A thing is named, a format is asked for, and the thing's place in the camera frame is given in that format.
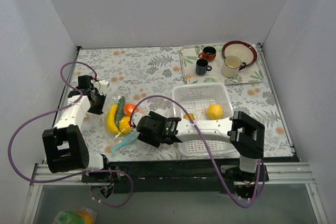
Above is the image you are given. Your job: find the cream enamel mug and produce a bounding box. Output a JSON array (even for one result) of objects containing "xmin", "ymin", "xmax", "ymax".
[{"xmin": 221, "ymin": 56, "xmax": 246, "ymax": 78}]

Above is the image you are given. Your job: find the floral tablecloth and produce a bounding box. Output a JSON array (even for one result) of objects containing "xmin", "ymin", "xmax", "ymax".
[{"xmin": 70, "ymin": 47, "xmax": 295, "ymax": 161}]

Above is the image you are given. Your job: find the yellow fake lemon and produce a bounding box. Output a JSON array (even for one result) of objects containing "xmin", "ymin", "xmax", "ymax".
[{"xmin": 207, "ymin": 104, "xmax": 224, "ymax": 120}]

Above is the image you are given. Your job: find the small orange yellow fruit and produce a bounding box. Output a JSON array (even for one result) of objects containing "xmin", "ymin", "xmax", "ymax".
[{"xmin": 184, "ymin": 113, "xmax": 195, "ymax": 121}]

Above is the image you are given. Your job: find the yellow fake banana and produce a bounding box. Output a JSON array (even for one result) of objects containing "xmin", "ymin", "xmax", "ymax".
[{"xmin": 106, "ymin": 104, "xmax": 120, "ymax": 135}]

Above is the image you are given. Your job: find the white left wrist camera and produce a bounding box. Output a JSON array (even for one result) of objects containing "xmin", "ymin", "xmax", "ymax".
[{"xmin": 93, "ymin": 80, "xmax": 110, "ymax": 97}]

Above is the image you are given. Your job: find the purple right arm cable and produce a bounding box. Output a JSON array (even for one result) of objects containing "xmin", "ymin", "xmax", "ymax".
[{"xmin": 128, "ymin": 94, "xmax": 266, "ymax": 208}]

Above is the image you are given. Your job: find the bag of fake fruit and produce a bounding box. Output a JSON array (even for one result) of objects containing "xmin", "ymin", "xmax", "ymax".
[{"xmin": 53, "ymin": 208, "xmax": 97, "ymax": 224}]

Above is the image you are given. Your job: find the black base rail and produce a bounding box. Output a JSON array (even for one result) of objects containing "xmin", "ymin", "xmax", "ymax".
[{"xmin": 28, "ymin": 153, "xmax": 316, "ymax": 193}]

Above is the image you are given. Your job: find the orange fake tangerine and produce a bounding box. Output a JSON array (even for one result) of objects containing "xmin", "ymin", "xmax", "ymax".
[{"xmin": 123, "ymin": 103, "xmax": 135, "ymax": 117}]

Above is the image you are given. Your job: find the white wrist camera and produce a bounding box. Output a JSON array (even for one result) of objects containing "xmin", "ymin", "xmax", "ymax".
[
  {"xmin": 129, "ymin": 112, "xmax": 146, "ymax": 129},
  {"xmin": 93, "ymin": 80, "xmax": 110, "ymax": 97}
]

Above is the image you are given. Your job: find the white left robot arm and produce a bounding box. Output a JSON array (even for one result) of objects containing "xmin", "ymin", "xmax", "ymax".
[{"xmin": 42, "ymin": 75, "xmax": 112, "ymax": 182}]

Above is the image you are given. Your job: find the yellow green fake mango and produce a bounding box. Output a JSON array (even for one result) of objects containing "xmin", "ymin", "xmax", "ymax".
[{"xmin": 119, "ymin": 116, "xmax": 132, "ymax": 134}]

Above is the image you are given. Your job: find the dark blue mug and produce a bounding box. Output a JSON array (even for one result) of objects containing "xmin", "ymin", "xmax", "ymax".
[{"xmin": 195, "ymin": 59, "xmax": 212, "ymax": 76}]

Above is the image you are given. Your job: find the floral serving tray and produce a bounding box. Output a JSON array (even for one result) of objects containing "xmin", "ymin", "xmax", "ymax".
[{"xmin": 180, "ymin": 43, "xmax": 265, "ymax": 85}]

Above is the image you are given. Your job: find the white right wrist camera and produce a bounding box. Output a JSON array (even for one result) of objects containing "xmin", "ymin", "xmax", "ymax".
[{"xmin": 129, "ymin": 112, "xmax": 146, "ymax": 129}]

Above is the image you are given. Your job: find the clear zip top bag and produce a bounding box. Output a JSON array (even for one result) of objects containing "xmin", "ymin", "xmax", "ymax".
[{"xmin": 104, "ymin": 92, "xmax": 138, "ymax": 154}]

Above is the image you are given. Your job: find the green fake cucumber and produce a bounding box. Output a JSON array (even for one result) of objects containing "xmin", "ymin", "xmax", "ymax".
[{"xmin": 114, "ymin": 96, "xmax": 125, "ymax": 126}]

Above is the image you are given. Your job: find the red rimmed plate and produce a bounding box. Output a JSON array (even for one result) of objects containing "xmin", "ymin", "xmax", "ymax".
[{"xmin": 222, "ymin": 40, "xmax": 257, "ymax": 66}]

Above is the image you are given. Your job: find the orange patterned mug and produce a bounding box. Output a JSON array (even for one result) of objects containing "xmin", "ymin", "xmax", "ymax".
[{"xmin": 198, "ymin": 46, "xmax": 217, "ymax": 62}]

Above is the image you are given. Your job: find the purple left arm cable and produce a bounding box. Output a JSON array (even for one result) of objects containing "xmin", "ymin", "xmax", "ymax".
[{"xmin": 7, "ymin": 61, "xmax": 134, "ymax": 207}]

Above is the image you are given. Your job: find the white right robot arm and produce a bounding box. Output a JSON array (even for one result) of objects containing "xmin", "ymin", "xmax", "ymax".
[{"xmin": 131, "ymin": 111, "xmax": 265, "ymax": 181}]

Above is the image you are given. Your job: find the white perforated plastic basket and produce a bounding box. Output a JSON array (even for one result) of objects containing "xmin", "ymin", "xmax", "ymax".
[{"xmin": 172, "ymin": 83, "xmax": 234, "ymax": 158}]

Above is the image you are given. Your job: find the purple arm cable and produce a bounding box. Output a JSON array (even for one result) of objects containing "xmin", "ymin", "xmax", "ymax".
[
  {"xmin": 7, "ymin": 61, "xmax": 134, "ymax": 207},
  {"xmin": 128, "ymin": 94, "xmax": 266, "ymax": 208}
]

